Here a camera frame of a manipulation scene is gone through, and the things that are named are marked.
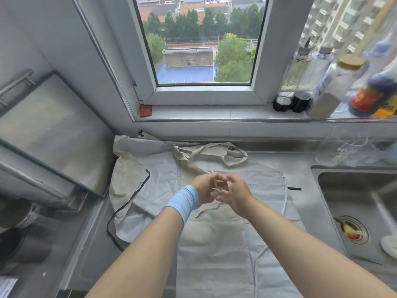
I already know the white window frame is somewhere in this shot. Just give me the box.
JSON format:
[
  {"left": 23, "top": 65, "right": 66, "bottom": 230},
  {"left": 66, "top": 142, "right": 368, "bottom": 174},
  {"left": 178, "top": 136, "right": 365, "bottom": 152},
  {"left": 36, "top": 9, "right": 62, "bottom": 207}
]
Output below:
[{"left": 126, "top": 0, "right": 315, "bottom": 106}]

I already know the person's left hand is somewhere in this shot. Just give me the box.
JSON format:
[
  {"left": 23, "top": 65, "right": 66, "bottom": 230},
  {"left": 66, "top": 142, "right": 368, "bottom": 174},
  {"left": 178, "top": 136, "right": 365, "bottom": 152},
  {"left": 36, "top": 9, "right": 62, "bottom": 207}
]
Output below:
[{"left": 190, "top": 172, "right": 229, "bottom": 206}]

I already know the stainless steel sink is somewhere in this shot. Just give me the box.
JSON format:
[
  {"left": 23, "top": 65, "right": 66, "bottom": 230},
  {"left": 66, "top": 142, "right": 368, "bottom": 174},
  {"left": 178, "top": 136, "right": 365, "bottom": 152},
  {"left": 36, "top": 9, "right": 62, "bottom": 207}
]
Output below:
[{"left": 310, "top": 165, "right": 397, "bottom": 268}]

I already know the clear bottle with black base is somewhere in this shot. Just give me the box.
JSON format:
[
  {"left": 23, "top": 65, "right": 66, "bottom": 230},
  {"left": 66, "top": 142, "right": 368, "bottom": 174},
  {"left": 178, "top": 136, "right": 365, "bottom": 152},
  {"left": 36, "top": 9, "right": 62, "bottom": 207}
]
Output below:
[
  {"left": 273, "top": 43, "right": 311, "bottom": 113},
  {"left": 292, "top": 46, "right": 335, "bottom": 114}
]

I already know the dark cooking pot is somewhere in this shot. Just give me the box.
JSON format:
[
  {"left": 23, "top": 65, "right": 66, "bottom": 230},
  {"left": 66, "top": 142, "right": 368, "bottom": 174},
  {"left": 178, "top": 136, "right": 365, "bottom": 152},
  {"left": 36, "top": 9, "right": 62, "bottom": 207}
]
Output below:
[{"left": 0, "top": 198, "right": 54, "bottom": 272}]

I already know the beige apron with ties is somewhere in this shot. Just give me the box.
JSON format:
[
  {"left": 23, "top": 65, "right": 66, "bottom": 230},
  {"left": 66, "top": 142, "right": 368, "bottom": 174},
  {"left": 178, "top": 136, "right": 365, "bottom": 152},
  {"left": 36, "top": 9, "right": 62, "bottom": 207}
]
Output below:
[{"left": 172, "top": 142, "right": 289, "bottom": 298}]

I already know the person's right forearm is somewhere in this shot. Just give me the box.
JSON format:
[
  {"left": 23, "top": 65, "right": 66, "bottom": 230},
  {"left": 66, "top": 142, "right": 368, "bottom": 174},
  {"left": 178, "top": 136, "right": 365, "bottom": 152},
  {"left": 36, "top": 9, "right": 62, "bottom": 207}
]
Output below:
[{"left": 240, "top": 195, "right": 397, "bottom": 298}]

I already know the sink drain strainer with scraps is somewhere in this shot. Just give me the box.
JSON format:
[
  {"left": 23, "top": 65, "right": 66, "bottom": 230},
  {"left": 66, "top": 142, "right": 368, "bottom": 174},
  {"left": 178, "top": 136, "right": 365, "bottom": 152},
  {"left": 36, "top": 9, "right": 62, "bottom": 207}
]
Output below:
[{"left": 334, "top": 215, "right": 370, "bottom": 245}]

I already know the clear glass jug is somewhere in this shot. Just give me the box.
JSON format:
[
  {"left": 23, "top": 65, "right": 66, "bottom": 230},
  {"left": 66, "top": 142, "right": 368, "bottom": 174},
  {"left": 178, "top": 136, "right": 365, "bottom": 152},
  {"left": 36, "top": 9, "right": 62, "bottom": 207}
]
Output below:
[{"left": 314, "top": 126, "right": 380, "bottom": 168}]

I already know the person's left forearm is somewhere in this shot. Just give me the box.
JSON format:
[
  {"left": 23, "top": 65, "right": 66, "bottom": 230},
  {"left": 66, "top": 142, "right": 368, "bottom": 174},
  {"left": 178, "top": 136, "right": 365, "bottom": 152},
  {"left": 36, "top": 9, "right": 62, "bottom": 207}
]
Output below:
[{"left": 85, "top": 207, "right": 187, "bottom": 298}]

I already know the person's right hand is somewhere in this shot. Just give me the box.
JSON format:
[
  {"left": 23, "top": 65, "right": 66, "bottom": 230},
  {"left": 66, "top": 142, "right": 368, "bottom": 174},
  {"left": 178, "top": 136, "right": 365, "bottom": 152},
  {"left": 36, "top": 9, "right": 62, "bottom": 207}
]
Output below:
[{"left": 215, "top": 174, "right": 255, "bottom": 218}]

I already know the spice jar with wooden lid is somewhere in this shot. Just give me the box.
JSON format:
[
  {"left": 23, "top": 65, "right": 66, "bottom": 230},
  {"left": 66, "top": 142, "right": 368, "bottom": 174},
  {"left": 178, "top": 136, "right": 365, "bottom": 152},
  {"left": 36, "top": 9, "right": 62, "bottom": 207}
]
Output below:
[{"left": 306, "top": 54, "right": 367, "bottom": 118}]

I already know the dark sauce bottle red label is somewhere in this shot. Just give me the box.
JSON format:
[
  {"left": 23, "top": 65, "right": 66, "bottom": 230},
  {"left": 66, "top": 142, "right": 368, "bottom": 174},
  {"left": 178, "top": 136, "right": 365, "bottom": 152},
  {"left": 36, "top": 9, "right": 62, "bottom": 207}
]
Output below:
[{"left": 348, "top": 71, "right": 397, "bottom": 118}]

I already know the light blue wristband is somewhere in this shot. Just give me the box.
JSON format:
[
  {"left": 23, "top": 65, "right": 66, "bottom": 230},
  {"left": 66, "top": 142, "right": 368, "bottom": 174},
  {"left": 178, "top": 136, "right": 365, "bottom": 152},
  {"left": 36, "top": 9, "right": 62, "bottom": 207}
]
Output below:
[{"left": 164, "top": 184, "right": 200, "bottom": 226}]

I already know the white dish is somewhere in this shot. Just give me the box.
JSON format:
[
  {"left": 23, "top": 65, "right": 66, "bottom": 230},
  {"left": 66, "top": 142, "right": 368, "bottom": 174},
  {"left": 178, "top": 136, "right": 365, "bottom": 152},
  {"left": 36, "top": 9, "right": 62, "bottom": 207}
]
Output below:
[{"left": 380, "top": 235, "right": 397, "bottom": 260}]

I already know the clear bottle with blue cap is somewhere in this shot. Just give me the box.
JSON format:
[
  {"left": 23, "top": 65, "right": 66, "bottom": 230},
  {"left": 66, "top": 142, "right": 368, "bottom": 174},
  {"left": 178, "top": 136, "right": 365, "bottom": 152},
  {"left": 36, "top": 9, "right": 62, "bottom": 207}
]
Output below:
[{"left": 361, "top": 33, "right": 396, "bottom": 78}]

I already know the yellow bottle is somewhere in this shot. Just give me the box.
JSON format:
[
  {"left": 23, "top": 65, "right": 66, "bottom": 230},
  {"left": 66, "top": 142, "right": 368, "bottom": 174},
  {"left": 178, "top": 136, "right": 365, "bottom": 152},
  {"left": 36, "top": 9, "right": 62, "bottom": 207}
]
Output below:
[{"left": 372, "top": 101, "right": 397, "bottom": 119}]

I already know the grey cloth with black trim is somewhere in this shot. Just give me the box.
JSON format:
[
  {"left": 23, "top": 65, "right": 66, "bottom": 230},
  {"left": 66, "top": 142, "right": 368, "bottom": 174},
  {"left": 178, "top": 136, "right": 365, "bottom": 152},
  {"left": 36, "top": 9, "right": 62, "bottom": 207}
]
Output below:
[{"left": 107, "top": 135, "right": 307, "bottom": 298}]

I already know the white printed paper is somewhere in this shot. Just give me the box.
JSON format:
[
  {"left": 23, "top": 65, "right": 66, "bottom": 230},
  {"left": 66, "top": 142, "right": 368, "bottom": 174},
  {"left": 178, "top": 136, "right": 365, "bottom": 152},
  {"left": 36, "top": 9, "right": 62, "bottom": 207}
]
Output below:
[{"left": 0, "top": 275, "right": 20, "bottom": 298}]

